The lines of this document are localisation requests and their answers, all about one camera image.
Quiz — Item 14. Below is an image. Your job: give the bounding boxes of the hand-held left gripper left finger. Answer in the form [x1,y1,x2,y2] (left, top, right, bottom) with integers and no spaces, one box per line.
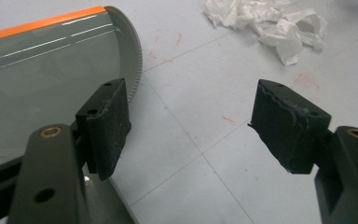
[75,77,132,182]

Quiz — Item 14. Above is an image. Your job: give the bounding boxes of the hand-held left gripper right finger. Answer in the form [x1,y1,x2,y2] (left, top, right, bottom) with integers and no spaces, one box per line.
[247,78,333,175]

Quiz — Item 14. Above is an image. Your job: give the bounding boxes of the gray round plate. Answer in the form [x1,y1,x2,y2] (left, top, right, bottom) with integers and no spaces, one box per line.
[0,5,144,224]

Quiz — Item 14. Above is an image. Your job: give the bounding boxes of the white food pieces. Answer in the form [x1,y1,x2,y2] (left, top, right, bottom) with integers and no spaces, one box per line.
[203,0,328,67]

